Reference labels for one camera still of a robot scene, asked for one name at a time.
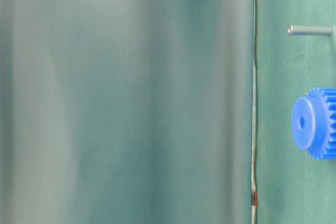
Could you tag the grey metal shaft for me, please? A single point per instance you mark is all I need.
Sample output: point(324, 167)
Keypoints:
point(310, 30)

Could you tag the green table mat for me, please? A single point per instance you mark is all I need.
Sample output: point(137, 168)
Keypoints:
point(292, 187)

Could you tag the blue plastic gear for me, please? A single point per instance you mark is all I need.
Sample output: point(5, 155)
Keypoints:
point(313, 123)

